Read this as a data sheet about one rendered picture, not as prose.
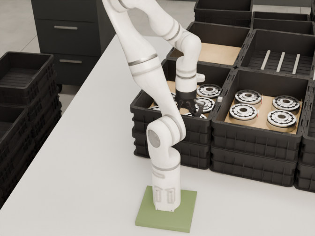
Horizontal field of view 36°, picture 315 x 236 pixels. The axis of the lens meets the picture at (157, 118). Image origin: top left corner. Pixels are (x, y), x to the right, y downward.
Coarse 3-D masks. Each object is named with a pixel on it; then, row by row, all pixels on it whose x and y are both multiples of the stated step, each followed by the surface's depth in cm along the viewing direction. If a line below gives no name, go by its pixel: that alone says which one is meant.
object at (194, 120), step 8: (200, 64) 197; (208, 64) 196; (232, 72) 190; (224, 88) 180; (136, 96) 177; (216, 104) 171; (136, 112) 172; (144, 112) 170; (152, 112) 169; (160, 112) 168; (184, 120) 166; (192, 120) 165; (200, 120) 164; (208, 120) 163
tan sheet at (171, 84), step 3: (168, 81) 206; (171, 81) 206; (168, 84) 204; (171, 84) 204; (174, 84) 203; (171, 87) 202; (174, 87) 202; (171, 90) 199; (174, 90) 199; (180, 108) 188; (180, 111) 186; (183, 111) 186; (186, 111) 186; (183, 114) 185
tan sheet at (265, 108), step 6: (264, 96) 194; (264, 102) 190; (270, 102) 190; (300, 102) 190; (264, 108) 187; (270, 108) 187; (228, 114) 184; (258, 114) 183; (264, 114) 183; (228, 120) 180; (258, 120) 180; (264, 120) 180; (252, 126) 177; (258, 126) 177; (264, 126) 177; (288, 132) 173; (294, 132) 173
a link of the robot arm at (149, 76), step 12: (156, 60) 139; (132, 72) 140; (144, 72) 138; (156, 72) 139; (144, 84) 140; (156, 84) 140; (156, 96) 143; (168, 96) 143; (168, 108) 144; (180, 120) 144; (180, 132) 144
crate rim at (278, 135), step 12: (252, 72) 191; (264, 72) 190; (228, 84) 183; (216, 120) 163; (300, 120) 162; (240, 132) 161; (252, 132) 159; (264, 132) 158; (276, 132) 157; (300, 132) 156
